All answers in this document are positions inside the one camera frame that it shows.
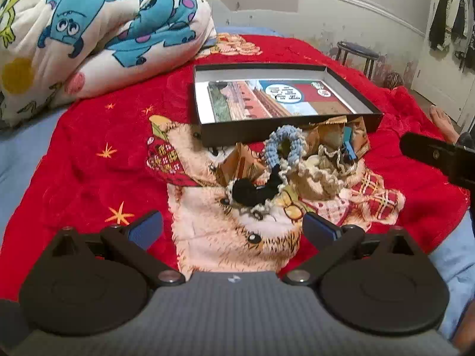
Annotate red bear print blanket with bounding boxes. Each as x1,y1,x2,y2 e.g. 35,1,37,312
0,34,472,303

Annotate blue bedsheet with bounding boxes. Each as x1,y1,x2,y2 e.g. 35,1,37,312
0,26,475,342

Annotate blue binder clip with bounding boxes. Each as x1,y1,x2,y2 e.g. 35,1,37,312
341,126,359,164

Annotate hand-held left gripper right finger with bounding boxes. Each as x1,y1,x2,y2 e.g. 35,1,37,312
282,212,424,286

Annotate colourful picture sheet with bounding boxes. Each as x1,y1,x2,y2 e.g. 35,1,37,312
206,79,359,122

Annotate round blue-seat stool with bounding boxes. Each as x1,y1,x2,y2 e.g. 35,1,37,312
336,41,380,80

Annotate white door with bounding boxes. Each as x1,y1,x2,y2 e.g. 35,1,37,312
412,0,475,127

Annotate person's bare foot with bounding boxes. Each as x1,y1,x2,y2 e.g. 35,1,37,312
430,106,459,143

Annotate blue crochet scrunchie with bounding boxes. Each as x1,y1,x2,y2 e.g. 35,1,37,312
264,125,308,167

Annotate hanging dark clothes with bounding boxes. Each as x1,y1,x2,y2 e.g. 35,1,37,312
428,0,475,60

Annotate black scrunchie with cream trim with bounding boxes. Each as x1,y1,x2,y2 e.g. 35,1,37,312
223,171,286,219

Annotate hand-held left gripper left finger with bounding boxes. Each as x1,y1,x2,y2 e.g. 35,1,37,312
48,209,186,287

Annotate black shallow cardboard box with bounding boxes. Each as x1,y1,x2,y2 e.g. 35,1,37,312
193,64,384,148

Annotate gold snack packet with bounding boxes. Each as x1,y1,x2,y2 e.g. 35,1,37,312
215,143,268,188
351,117,372,158
300,116,351,147

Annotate cartoon monster print comforter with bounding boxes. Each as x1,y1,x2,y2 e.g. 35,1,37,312
0,0,218,130

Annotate dark patterned ball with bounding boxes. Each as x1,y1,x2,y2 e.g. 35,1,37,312
384,72,403,90

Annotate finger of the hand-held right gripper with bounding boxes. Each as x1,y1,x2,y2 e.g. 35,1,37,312
400,131,455,171

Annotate cream ruffled scrunchie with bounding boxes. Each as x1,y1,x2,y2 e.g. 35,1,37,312
300,144,362,193

